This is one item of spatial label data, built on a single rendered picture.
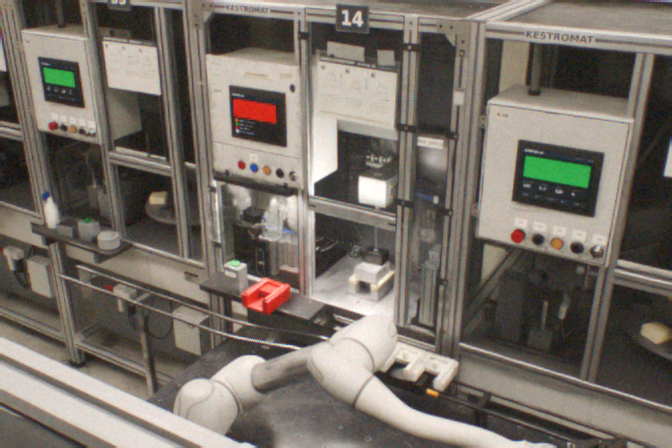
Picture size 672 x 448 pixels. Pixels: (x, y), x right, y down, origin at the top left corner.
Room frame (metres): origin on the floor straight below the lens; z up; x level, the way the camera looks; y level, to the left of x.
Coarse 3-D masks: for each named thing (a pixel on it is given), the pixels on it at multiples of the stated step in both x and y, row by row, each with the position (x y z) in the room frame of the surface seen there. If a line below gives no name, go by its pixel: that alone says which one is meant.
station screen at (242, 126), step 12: (240, 96) 2.57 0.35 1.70; (252, 96) 2.54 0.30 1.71; (276, 108) 2.49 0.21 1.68; (240, 120) 2.57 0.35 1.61; (252, 120) 2.55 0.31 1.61; (276, 120) 2.49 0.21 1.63; (240, 132) 2.58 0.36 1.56; (252, 132) 2.55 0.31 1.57; (264, 132) 2.52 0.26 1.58; (276, 132) 2.49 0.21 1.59
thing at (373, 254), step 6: (378, 228) 2.54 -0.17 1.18; (378, 234) 2.54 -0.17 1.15; (378, 240) 2.54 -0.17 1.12; (372, 246) 2.59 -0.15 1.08; (378, 246) 2.55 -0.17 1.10; (366, 252) 2.54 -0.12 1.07; (372, 252) 2.53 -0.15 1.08; (378, 252) 2.53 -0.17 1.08; (384, 252) 2.53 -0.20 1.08; (366, 258) 2.54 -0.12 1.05; (372, 258) 2.52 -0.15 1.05; (378, 258) 2.51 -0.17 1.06; (384, 258) 2.52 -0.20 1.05; (378, 264) 2.51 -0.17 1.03
